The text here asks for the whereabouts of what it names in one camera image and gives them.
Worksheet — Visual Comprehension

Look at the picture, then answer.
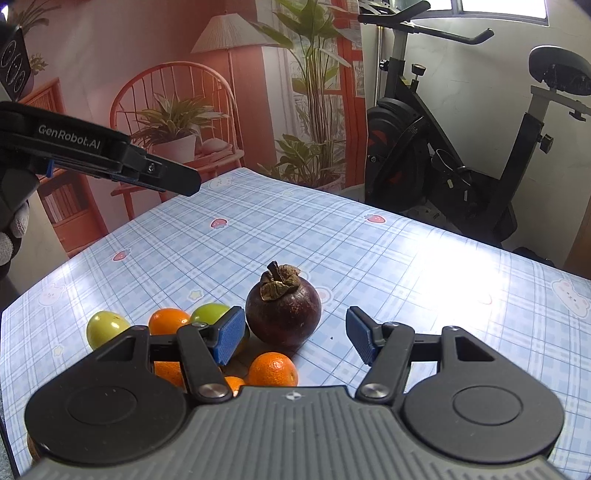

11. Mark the person's left hand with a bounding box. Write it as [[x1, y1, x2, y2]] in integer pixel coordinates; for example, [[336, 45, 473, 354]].
[[0, 167, 41, 269]]

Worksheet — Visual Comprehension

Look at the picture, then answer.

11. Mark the wooden panel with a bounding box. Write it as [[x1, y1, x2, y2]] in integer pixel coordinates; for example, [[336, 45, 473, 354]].
[[564, 219, 591, 274]]

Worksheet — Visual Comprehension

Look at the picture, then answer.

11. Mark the dark purple mangosteen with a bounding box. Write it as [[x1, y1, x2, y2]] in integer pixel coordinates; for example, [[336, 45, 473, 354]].
[[245, 261, 323, 350]]

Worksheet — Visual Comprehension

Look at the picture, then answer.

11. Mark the window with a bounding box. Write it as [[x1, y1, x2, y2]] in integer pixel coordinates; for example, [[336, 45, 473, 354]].
[[450, 0, 551, 20]]

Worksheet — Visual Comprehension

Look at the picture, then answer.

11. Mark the black exercise bike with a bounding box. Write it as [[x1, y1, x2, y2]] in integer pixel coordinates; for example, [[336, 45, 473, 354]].
[[358, 0, 591, 267]]

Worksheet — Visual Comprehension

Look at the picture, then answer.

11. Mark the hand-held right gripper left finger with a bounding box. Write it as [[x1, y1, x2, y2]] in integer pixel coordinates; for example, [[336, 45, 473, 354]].
[[95, 305, 247, 402]]

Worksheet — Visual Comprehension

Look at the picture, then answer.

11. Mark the green round fruit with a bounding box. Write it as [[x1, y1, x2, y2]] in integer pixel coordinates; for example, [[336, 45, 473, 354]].
[[189, 303, 251, 343], [86, 311, 132, 351]]

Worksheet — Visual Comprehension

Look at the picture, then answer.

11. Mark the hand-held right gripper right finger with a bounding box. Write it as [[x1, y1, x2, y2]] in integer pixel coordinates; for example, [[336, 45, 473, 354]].
[[345, 305, 509, 401]]

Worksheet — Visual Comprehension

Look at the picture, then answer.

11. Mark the room scene wall poster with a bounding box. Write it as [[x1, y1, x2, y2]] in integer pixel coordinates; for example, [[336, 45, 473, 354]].
[[0, 0, 366, 260]]

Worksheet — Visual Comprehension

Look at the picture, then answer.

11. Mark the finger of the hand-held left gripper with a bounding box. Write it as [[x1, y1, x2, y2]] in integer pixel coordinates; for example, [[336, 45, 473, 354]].
[[113, 144, 202, 197]]

